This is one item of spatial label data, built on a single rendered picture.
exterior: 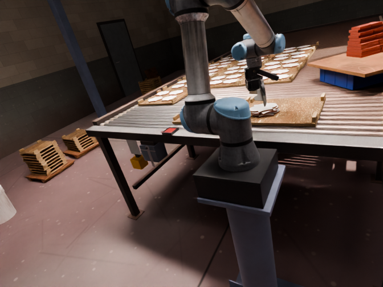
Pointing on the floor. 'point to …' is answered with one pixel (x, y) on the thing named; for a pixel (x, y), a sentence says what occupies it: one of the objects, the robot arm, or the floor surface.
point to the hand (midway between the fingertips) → (262, 102)
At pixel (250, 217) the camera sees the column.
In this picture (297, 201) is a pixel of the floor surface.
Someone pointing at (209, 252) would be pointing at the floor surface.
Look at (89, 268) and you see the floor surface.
